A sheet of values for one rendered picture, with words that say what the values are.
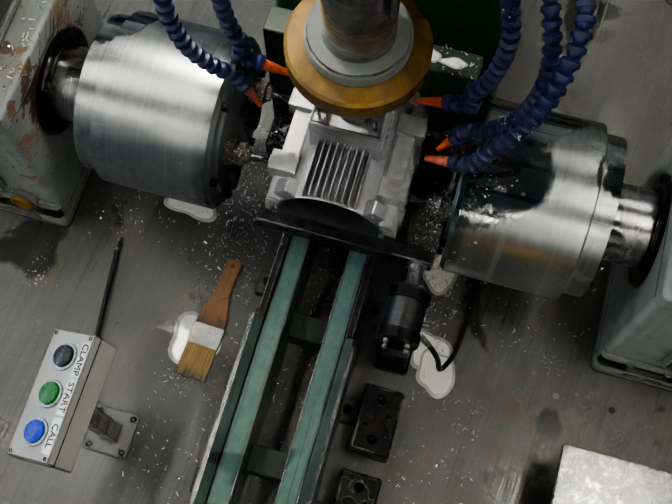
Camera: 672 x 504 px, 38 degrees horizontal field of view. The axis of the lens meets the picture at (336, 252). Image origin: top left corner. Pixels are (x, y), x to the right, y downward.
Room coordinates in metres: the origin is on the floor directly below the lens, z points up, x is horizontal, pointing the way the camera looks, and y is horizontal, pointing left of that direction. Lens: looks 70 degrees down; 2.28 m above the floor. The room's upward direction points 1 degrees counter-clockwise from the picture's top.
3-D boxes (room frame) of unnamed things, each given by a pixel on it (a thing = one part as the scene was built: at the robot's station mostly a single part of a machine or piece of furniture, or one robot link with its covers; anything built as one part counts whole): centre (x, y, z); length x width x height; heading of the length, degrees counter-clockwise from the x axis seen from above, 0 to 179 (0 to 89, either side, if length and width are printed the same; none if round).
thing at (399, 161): (0.59, -0.02, 1.01); 0.20 x 0.19 x 0.19; 164
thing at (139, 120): (0.68, 0.28, 1.04); 0.37 x 0.25 x 0.25; 74
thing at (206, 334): (0.42, 0.20, 0.80); 0.21 x 0.05 x 0.01; 161
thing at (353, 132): (0.63, -0.03, 1.11); 0.12 x 0.11 x 0.07; 164
